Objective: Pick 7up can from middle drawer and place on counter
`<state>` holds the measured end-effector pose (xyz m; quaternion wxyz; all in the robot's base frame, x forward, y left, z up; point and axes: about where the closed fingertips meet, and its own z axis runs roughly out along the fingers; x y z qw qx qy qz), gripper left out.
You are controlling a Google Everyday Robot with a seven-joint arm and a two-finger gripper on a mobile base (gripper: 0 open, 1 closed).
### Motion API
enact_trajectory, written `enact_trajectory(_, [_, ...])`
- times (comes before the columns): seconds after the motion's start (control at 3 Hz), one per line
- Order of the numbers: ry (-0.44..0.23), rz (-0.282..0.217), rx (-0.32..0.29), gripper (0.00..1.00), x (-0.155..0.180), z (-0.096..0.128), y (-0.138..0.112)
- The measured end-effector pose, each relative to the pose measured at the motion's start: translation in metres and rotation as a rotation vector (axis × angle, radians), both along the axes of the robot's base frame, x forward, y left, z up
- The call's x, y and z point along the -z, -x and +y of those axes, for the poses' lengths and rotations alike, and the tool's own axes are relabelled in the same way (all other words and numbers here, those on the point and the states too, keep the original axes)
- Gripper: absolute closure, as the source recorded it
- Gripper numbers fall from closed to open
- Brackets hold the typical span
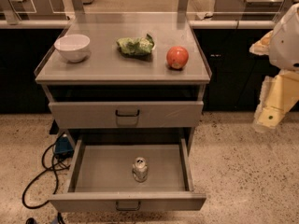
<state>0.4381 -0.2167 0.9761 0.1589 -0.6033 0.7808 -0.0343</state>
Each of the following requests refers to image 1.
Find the red apple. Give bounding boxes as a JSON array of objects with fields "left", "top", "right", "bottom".
[{"left": 166, "top": 46, "right": 189, "bottom": 70}]

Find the open grey middle drawer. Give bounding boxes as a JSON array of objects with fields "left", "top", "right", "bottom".
[{"left": 50, "top": 139, "right": 206, "bottom": 213}]

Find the silver 7up can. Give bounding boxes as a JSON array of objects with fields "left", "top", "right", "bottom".
[{"left": 132, "top": 157, "right": 149, "bottom": 182}]

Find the background grey counter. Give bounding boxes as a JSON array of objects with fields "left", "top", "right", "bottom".
[{"left": 212, "top": 0, "right": 284, "bottom": 21}]

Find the white ceramic bowl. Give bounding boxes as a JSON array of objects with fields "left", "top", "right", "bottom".
[{"left": 54, "top": 35, "right": 91, "bottom": 63}]

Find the blue power box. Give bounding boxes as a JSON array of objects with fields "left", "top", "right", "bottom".
[{"left": 53, "top": 134, "right": 74, "bottom": 158}]

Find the white horizontal rail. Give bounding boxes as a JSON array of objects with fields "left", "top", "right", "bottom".
[{"left": 0, "top": 20, "right": 276, "bottom": 29}]

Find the closed grey top drawer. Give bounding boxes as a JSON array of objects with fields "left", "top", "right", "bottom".
[{"left": 49, "top": 101, "right": 203, "bottom": 129}]

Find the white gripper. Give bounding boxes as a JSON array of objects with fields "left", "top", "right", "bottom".
[{"left": 249, "top": 4, "right": 299, "bottom": 133}]

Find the grey drawer cabinet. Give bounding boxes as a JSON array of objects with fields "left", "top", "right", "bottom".
[{"left": 36, "top": 13, "right": 210, "bottom": 144}]

